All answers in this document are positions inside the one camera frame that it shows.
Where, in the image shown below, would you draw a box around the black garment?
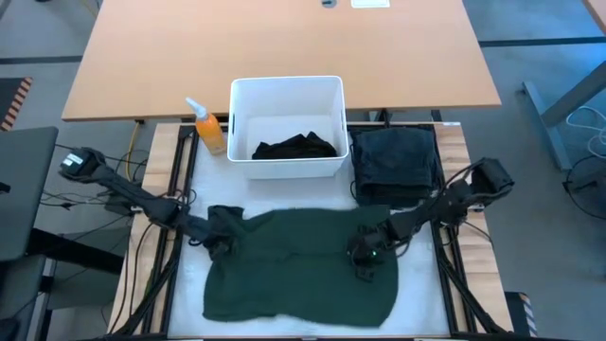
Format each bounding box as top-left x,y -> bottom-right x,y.
251,131 -> 339,161

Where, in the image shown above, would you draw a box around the white cable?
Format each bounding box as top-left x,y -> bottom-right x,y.
565,105 -> 606,160

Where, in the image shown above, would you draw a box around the black metal floor beam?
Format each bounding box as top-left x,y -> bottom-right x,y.
26,227 -> 125,276

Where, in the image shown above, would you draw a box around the hazard-striped black block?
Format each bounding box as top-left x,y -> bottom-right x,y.
504,291 -> 540,338

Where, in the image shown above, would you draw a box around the grey metal desk leg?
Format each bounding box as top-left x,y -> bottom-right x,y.
522,60 -> 606,172

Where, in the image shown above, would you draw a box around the dark blue jeans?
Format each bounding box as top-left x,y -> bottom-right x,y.
355,193 -> 430,208

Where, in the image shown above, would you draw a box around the orange spray bottle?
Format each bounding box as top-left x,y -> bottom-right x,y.
185,96 -> 228,156

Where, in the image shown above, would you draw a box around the light wooden desk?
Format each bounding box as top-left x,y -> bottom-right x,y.
582,0 -> 606,34
61,0 -> 502,123

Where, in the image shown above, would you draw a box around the dark green garment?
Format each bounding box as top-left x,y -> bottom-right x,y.
202,204 -> 400,329

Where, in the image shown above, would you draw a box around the yellow cable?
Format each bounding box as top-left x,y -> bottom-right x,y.
127,120 -> 142,155

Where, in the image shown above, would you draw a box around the dark navy garment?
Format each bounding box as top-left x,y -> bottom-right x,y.
349,126 -> 439,203

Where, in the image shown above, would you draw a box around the white perforated laundry basket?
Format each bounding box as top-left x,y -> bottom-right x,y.
226,75 -> 350,180

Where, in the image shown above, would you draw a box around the black mat hazard-striped edge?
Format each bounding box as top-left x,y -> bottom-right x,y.
0,77 -> 34,133

